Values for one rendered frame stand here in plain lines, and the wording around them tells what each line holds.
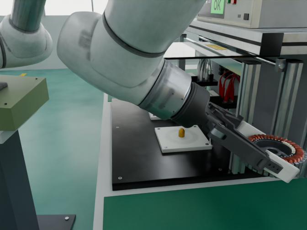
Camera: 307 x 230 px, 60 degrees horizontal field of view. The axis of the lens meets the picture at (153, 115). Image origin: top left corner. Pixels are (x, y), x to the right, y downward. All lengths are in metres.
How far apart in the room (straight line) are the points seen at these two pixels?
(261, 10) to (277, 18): 0.05
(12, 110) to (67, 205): 0.94
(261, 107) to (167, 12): 0.64
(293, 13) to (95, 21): 0.51
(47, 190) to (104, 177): 1.31
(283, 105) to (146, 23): 0.45
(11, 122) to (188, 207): 0.71
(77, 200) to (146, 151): 1.14
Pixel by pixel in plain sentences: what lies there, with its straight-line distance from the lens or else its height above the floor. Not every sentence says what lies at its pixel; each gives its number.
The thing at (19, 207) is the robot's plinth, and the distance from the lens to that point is 1.42.
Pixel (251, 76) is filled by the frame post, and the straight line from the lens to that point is 0.62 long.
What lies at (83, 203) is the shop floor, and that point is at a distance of 1.84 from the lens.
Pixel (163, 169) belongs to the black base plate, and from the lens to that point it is 0.71.
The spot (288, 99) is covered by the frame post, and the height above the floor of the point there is 0.96.
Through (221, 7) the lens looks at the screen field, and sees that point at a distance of 0.88.
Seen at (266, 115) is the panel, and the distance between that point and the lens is 0.88.
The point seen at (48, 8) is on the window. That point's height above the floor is 1.12.
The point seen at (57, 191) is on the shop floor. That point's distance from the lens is 1.98.
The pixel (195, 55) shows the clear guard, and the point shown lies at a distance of 0.60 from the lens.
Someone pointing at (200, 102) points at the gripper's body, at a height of 1.02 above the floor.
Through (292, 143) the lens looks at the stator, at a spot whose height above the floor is 0.92.
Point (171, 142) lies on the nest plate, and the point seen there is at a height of 0.78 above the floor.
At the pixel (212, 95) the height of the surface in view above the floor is 0.92.
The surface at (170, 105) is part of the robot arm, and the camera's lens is 0.41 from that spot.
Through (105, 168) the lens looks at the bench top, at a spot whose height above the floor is 0.75.
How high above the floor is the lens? 1.17
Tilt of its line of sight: 22 degrees down
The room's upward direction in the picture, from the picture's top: straight up
